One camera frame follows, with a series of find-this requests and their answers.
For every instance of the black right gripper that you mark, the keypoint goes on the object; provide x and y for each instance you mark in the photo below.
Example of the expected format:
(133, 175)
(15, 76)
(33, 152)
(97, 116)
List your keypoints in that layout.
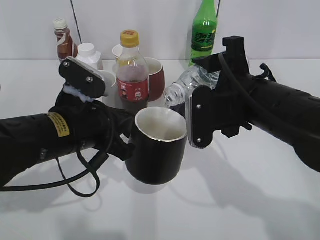
(222, 109)

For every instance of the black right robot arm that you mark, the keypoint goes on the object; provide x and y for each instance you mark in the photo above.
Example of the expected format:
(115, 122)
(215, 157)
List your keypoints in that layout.
(288, 114)

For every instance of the white ceramic mug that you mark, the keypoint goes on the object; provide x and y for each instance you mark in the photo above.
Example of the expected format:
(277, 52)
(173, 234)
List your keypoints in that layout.
(110, 82)

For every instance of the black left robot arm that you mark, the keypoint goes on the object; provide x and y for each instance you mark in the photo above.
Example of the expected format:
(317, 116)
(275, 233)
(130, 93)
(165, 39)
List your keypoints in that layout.
(26, 141)

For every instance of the white plastic bottle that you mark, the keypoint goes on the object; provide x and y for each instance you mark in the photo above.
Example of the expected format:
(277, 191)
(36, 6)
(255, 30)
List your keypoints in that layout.
(88, 54)

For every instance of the clear water bottle green label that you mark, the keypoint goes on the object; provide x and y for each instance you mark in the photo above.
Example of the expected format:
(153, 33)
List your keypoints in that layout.
(178, 92)

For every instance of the dark red ceramic mug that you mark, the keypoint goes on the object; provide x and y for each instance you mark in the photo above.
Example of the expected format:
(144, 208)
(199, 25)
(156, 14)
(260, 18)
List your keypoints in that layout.
(156, 78)

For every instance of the cola bottle yellow cap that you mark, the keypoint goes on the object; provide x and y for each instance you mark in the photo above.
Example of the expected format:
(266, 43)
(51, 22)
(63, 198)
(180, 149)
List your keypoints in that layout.
(132, 73)

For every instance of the brown coffee drink bottle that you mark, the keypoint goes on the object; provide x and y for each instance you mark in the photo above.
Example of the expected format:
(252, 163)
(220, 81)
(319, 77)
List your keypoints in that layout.
(65, 46)

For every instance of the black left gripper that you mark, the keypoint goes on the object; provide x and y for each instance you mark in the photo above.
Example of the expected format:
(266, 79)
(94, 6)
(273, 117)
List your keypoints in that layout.
(94, 121)

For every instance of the black ceramic mug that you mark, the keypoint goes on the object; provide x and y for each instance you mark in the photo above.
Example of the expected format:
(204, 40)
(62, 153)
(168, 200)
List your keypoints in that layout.
(159, 136)

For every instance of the green soda bottle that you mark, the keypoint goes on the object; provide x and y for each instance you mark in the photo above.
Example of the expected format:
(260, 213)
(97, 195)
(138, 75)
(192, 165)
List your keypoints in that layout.
(204, 29)

